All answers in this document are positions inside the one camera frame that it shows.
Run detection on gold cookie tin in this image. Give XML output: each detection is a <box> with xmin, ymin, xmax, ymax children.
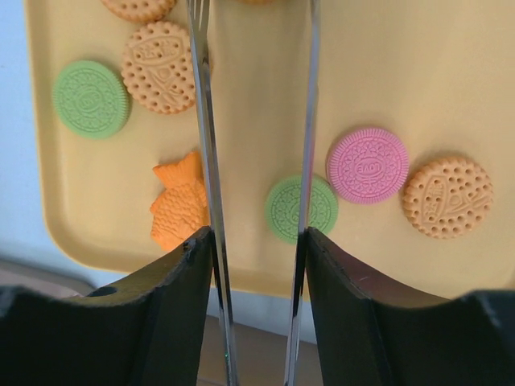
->
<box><xmin>1</xmin><ymin>259</ymin><xmax>95</xmax><ymax>298</ymax></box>

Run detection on metal tongs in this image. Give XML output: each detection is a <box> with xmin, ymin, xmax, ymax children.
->
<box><xmin>187</xmin><ymin>1</ymin><xmax>321</xmax><ymax>385</ymax></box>

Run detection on green cookie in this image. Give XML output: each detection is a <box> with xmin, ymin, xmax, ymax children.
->
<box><xmin>264</xmin><ymin>174</ymin><xmax>339</xmax><ymax>244</ymax></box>
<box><xmin>52</xmin><ymin>60</ymin><xmax>130</xmax><ymax>140</ymax></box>

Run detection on tan biscuit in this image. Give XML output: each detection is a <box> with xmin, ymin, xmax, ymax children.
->
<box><xmin>402</xmin><ymin>157</ymin><xmax>493</xmax><ymax>240</ymax></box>
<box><xmin>122</xmin><ymin>21</ymin><xmax>196</xmax><ymax>114</ymax></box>
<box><xmin>101</xmin><ymin>0</ymin><xmax>178</xmax><ymax>23</ymax></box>

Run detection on orange fish cookie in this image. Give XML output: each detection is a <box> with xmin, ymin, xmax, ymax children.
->
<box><xmin>150</xmin><ymin>150</ymin><xmax>209</xmax><ymax>252</ymax></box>

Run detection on yellow plastic tray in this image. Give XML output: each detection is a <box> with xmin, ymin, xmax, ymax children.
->
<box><xmin>25</xmin><ymin>1</ymin><xmax>514</xmax><ymax>298</ymax></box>

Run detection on green cookie centre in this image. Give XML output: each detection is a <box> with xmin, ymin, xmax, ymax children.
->
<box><xmin>264</xmin><ymin>174</ymin><xmax>339</xmax><ymax>244</ymax></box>

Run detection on pink sandwich cookie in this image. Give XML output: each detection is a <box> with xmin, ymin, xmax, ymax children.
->
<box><xmin>325</xmin><ymin>127</ymin><xmax>410</xmax><ymax>204</ymax></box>

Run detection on green cookie left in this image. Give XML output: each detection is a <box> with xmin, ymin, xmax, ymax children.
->
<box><xmin>52</xmin><ymin>60</ymin><xmax>130</xmax><ymax>140</ymax></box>

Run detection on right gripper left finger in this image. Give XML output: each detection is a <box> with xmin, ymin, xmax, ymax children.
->
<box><xmin>1</xmin><ymin>228</ymin><xmax>212</xmax><ymax>385</ymax></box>

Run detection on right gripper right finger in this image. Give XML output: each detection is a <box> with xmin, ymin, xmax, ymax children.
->
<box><xmin>307</xmin><ymin>228</ymin><xmax>514</xmax><ymax>385</ymax></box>

